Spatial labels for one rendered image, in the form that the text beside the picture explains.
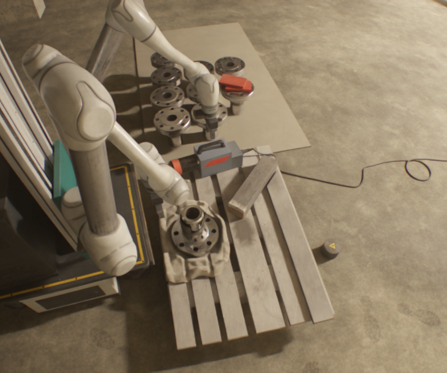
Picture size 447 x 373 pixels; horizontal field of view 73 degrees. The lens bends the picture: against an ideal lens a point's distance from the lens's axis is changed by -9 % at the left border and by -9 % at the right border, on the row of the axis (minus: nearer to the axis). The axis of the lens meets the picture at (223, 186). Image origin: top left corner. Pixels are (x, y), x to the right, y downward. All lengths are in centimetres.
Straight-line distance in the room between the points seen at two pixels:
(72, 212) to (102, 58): 75
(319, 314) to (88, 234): 115
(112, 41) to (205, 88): 50
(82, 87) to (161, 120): 161
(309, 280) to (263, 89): 183
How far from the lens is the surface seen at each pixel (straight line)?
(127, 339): 190
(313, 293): 178
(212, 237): 182
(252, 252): 184
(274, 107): 286
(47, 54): 92
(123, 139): 110
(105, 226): 112
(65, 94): 79
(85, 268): 173
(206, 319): 171
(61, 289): 175
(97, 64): 169
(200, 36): 388
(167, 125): 232
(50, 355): 203
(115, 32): 162
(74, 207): 129
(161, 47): 152
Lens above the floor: 180
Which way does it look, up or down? 53 degrees down
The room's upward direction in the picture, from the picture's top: straight up
